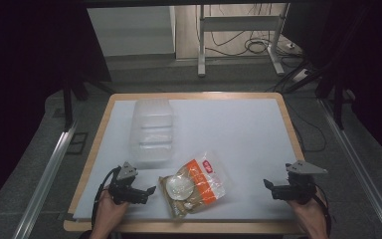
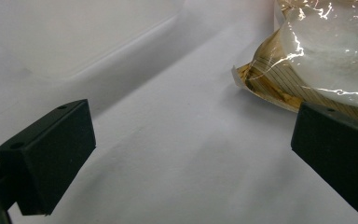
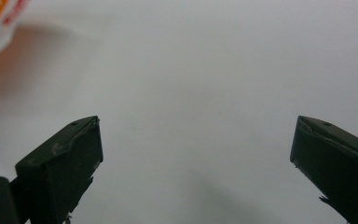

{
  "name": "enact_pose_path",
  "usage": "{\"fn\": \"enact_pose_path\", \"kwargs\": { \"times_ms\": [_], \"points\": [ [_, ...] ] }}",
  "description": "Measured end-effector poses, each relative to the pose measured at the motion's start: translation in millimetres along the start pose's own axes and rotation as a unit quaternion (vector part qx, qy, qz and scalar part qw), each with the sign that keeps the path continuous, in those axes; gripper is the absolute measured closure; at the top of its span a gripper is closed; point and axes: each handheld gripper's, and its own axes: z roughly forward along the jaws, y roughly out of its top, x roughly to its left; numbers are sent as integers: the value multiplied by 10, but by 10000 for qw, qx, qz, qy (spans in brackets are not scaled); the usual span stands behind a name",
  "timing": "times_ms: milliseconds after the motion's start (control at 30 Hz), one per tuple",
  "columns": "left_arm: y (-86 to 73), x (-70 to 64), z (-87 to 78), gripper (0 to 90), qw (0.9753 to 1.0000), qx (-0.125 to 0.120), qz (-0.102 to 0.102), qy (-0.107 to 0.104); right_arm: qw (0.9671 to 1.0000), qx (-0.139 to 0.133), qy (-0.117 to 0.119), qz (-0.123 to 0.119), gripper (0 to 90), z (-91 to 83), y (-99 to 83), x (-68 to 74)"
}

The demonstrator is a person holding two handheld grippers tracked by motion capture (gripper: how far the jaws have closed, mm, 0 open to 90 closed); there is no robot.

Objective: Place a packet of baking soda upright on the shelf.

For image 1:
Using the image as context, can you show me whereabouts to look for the white power strip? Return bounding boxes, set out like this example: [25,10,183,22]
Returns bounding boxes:
[291,67,310,84]

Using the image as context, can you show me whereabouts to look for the black stand legs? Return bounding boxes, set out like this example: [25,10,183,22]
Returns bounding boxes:
[285,59,356,131]
[61,69,116,133]

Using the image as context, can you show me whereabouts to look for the clear plastic container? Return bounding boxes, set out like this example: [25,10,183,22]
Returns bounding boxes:
[128,98,176,167]

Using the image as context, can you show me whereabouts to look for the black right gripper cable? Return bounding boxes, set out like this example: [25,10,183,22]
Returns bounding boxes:
[312,182,334,235]

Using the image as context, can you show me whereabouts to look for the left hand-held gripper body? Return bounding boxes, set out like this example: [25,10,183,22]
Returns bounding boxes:
[107,160,149,206]

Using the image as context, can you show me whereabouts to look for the white table mat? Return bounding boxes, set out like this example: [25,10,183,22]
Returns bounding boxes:
[72,98,300,221]

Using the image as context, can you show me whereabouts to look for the clear orange-striped snack bag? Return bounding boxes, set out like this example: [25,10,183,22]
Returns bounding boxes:
[157,149,233,220]

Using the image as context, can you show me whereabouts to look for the person's left hand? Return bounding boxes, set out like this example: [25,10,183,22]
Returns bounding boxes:
[94,189,130,234]

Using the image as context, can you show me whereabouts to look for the white metal stand frame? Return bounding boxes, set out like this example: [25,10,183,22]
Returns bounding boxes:
[196,3,291,78]

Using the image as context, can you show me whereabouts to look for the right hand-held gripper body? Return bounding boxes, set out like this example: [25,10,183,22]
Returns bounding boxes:
[271,159,328,205]

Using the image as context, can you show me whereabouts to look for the person's right hand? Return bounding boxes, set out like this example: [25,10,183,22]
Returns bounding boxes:
[286,189,329,234]

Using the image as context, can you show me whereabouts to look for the black floor cables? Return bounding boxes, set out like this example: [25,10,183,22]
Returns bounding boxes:
[204,3,328,153]

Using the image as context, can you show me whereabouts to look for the white panel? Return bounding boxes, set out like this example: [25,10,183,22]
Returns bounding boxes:
[86,5,177,58]

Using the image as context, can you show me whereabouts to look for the black floor grate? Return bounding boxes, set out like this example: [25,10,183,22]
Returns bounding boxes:
[65,131,90,155]

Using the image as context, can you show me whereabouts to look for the aluminium floor rail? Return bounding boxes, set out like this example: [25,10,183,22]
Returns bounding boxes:
[11,120,80,239]
[317,99,382,239]

